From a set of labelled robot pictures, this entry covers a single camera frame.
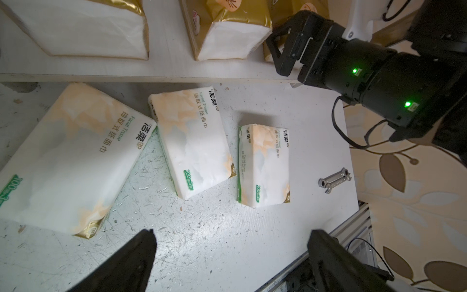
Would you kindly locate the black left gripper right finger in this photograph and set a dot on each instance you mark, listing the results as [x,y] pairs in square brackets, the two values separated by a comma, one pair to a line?
[335,270]

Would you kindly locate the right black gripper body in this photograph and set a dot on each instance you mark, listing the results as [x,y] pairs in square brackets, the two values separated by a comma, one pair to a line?
[306,38]

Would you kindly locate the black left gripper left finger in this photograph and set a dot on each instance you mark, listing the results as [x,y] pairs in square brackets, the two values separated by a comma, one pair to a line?
[127,270]

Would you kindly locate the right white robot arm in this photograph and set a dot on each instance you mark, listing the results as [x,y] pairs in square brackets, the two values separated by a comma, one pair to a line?
[410,155]

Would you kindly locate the white tissue pack left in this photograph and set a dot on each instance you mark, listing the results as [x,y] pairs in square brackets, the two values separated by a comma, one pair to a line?
[67,174]

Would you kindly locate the white tissue pack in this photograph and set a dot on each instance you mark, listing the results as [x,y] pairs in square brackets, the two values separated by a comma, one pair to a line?
[193,139]
[263,160]
[67,174]

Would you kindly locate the white tissue pack right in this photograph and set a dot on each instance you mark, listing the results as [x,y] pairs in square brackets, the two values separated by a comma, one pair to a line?
[263,160]

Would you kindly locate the white two-tier shelf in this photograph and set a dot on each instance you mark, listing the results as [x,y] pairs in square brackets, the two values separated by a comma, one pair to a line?
[171,58]

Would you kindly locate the white tissue pack middle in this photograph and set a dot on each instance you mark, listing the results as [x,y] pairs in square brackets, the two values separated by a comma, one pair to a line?
[193,139]

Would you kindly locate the silver wrench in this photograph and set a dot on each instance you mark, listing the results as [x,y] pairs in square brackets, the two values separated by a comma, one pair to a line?
[332,181]

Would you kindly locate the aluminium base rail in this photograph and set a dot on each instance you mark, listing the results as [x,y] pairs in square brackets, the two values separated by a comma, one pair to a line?
[355,235]

